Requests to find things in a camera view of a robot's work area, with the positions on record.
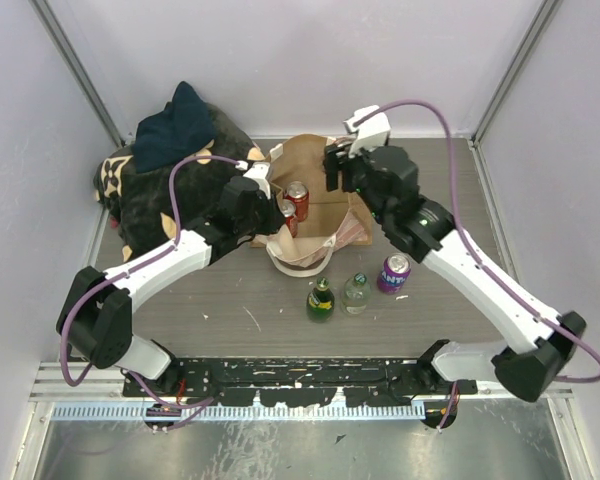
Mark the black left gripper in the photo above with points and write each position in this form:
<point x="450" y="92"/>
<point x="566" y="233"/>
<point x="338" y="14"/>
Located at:
<point x="275" y="218"/>

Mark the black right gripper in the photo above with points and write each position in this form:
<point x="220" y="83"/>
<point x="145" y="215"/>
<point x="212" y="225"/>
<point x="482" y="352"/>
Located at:
<point x="337" y="158"/>

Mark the red Coke can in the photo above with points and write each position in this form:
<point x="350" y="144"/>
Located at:
<point x="288" y="209"/>
<point x="298" y="193"/>

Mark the tan canvas tote bag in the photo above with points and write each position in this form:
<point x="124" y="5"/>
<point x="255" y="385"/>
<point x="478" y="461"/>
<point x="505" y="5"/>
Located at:
<point x="335" y="219"/>

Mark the green Perrier bottle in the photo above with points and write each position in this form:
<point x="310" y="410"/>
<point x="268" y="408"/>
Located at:
<point x="320" y="302"/>

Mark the clear glass Chang bottle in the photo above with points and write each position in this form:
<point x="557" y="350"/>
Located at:
<point x="356" y="294"/>

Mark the purple Fanta can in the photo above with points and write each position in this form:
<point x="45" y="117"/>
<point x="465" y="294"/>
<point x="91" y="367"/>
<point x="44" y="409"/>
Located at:
<point x="394" y="273"/>

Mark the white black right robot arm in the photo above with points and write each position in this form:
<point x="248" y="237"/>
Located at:
<point x="537" y="341"/>

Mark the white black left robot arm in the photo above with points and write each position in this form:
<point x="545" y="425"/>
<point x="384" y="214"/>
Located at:
<point x="96" y="318"/>

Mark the dark blue cloth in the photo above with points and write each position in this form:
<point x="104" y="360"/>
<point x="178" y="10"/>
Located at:
<point x="182" y="128"/>

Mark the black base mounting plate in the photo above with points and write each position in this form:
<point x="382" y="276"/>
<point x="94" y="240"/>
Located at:
<point x="304" y="382"/>

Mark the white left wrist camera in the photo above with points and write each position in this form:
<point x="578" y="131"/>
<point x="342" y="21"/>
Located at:
<point x="259" y="172"/>

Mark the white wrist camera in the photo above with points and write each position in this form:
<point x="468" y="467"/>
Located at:
<point x="370" y="130"/>
<point x="259" y="172"/>

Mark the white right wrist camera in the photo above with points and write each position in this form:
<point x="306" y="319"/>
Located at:
<point x="370" y="130"/>

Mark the aluminium frame rail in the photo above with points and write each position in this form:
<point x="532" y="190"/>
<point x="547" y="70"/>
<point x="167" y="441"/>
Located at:
<point x="98" y="385"/>

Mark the grey slotted cable duct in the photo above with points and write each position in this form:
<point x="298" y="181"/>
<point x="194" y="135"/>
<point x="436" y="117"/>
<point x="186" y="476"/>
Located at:
<point x="140" y="410"/>

